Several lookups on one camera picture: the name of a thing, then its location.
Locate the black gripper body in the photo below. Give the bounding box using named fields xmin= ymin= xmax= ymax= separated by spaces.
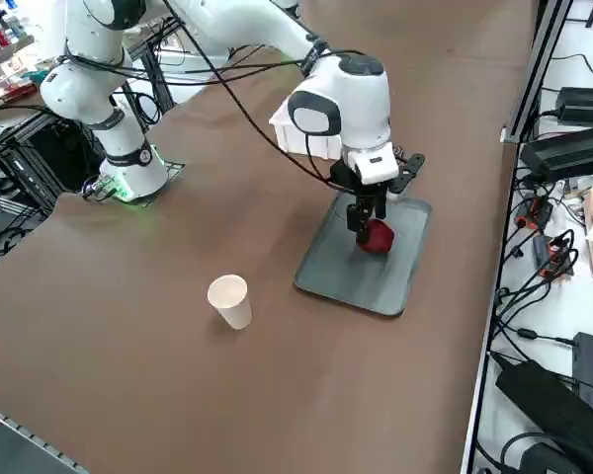
xmin=329 ymin=160 xmax=391 ymax=199

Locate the red apple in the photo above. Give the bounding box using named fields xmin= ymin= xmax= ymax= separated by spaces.
xmin=356 ymin=219 xmax=396 ymax=256

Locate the gray rectangular tray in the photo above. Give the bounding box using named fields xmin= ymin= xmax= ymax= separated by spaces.
xmin=294 ymin=190 xmax=434 ymax=318

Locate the white plastic bin box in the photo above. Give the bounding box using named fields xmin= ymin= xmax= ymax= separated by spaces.
xmin=269 ymin=101 xmax=345 ymax=162

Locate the beige paper cup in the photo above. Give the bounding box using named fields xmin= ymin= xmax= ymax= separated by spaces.
xmin=207 ymin=274 xmax=253 ymax=331

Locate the orange black connector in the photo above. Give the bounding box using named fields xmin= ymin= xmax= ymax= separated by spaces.
xmin=516 ymin=195 xmax=554 ymax=231
xmin=538 ymin=234 xmax=579 ymax=280

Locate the long black power adapter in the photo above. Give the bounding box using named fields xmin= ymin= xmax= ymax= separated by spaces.
xmin=519 ymin=123 xmax=593 ymax=182

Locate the small black power adapter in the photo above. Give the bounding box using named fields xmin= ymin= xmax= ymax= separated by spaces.
xmin=555 ymin=87 xmax=593 ymax=124

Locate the large black power brick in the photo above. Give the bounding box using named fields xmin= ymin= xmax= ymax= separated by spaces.
xmin=495 ymin=359 xmax=593 ymax=474

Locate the black cabinet under table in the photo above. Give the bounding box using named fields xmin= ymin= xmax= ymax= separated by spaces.
xmin=9 ymin=116 xmax=105 ymax=198

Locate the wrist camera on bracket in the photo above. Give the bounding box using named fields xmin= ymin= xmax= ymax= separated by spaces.
xmin=388 ymin=153 xmax=426 ymax=195

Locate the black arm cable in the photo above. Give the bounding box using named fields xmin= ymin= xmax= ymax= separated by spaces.
xmin=161 ymin=0 xmax=347 ymax=192

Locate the aluminium frame post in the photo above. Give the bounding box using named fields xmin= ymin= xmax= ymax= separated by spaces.
xmin=501 ymin=0 xmax=574 ymax=144

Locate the grey slotted rail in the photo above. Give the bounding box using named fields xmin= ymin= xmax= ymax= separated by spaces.
xmin=0 ymin=397 xmax=90 ymax=474

